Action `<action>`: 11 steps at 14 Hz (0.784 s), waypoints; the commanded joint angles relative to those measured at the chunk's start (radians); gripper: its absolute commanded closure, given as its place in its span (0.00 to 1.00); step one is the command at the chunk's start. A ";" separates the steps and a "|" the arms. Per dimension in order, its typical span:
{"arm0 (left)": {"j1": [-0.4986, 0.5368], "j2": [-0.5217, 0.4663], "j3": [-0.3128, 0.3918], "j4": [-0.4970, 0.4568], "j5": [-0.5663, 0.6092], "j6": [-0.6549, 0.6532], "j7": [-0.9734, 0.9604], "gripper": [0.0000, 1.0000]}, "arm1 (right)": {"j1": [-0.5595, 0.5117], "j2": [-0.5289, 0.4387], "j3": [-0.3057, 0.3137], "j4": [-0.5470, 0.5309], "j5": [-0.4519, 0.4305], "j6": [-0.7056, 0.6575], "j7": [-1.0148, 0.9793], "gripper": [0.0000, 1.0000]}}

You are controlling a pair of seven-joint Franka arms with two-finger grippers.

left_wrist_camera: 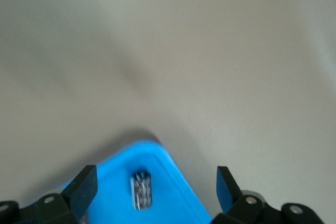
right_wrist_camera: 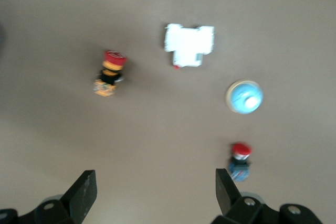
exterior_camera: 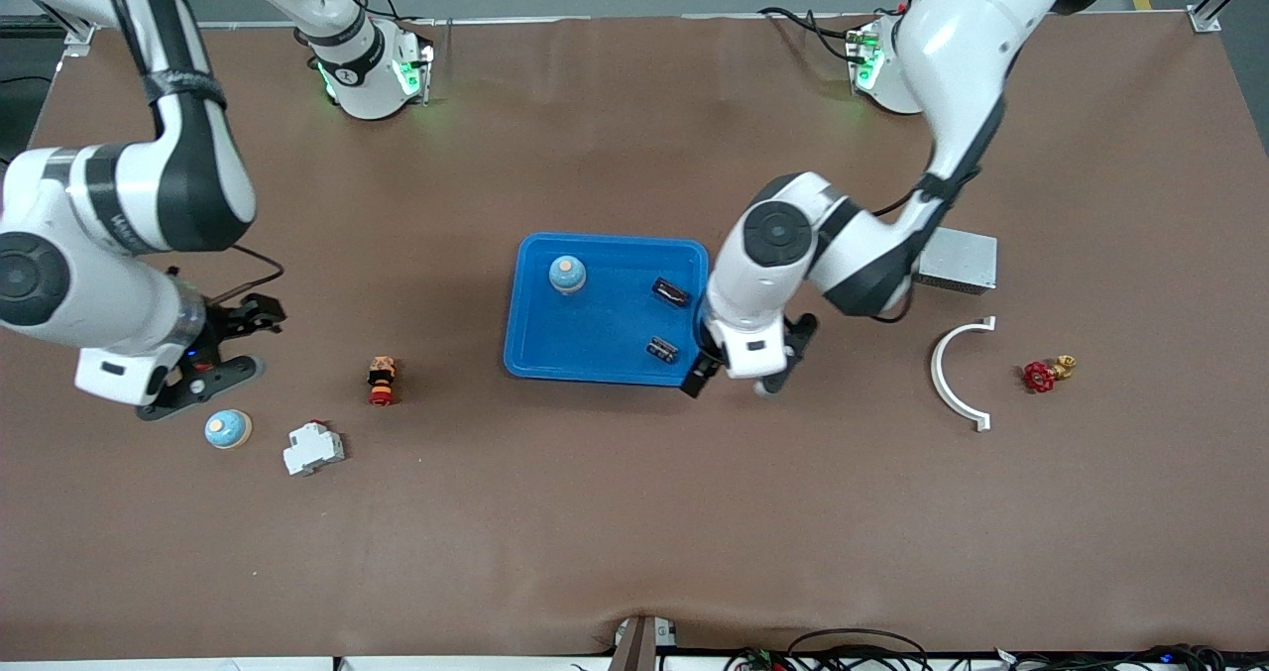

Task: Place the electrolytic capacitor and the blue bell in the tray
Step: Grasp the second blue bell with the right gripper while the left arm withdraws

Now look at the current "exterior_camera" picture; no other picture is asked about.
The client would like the silver metal power supply box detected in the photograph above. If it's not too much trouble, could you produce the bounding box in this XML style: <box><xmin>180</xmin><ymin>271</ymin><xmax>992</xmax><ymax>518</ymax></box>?
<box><xmin>917</xmin><ymin>225</ymin><xmax>999</xmax><ymax>295</ymax></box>

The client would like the brown table cover sheet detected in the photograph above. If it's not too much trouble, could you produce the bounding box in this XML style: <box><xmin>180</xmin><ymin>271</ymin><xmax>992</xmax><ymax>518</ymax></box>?
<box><xmin>0</xmin><ymin>12</ymin><xmax>1269</xmax><ymax>662</ymax></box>

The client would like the black left base cable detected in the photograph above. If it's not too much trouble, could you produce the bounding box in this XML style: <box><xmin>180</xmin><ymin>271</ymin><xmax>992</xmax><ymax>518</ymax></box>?
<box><xmin>758</xmin><ymin>5</ymin><xmax>864</xmax><ymax>67</ymax></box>

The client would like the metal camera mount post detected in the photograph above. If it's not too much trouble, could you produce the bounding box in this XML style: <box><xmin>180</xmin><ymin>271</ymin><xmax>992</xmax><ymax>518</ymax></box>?
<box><xmin>607</xmin><ymin>615</ymin><xmax>678</xmax><ymax>671</ymax></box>

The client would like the black looped cable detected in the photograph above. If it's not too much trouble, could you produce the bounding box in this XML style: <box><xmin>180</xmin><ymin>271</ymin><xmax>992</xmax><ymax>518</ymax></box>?
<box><xmin>786</xmin><ymin>627</ymin><xmax>930</xmax><ymax>671</ymax></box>

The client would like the white curved plastic bracket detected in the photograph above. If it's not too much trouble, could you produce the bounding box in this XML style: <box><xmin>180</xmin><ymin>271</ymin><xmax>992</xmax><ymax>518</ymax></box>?
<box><xmin>930</xmin><ymin>316</ymin><xmax>996</xmax><ymax>432</ymax></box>

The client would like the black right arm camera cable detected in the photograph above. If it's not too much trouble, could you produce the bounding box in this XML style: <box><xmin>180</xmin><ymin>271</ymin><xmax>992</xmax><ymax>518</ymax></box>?
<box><xmin>169</xmin><ymin>245</ymin><xmax>287</xmax><ymax>305</ymax></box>

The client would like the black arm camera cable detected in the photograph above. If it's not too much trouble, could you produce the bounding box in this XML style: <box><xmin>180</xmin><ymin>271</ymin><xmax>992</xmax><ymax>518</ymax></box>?
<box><xmin>169</xmin><ymin>245</ymin><xmax>287</xmax><ymax>305</ymax></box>
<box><xmin>870</xmin><ymin>183</ymin><xmax>933</xmax><ymax>325</ymax></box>

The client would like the brass valve red handwheel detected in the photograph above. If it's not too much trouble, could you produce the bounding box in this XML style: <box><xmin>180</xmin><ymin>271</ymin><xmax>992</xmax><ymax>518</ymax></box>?
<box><xmin>1022</xmin><ymin>354</ymin><xmax>1078</xmax><ymax>395</ymax></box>

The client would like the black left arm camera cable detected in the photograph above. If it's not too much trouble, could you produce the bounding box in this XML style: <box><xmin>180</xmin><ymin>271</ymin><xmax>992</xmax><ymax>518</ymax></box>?
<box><xmin>870</xmin><ymin>183</ymin><xmax>933</xmax><ymax>325</ymax></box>

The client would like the white circuit breaker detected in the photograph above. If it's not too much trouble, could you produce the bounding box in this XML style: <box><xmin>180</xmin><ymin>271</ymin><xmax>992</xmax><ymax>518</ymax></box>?
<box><xmin>283</xmin><ymin>420</ymin><xmax>346</xmax><ymax>477</ymax></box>

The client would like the black cable bundle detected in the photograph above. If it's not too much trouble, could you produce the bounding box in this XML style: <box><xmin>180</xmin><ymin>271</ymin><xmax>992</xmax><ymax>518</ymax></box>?
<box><xmin>991</xmin><ymin>643</ymin><xmax>1269</xmax><ymax>671</ymax></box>

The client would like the blue plastic tray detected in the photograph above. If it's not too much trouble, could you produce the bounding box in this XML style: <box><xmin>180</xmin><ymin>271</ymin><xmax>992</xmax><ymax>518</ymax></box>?
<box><xmin>503</xmin><ymin>232</ymin><xmax>711</xmax><ymax>388</ymax></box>

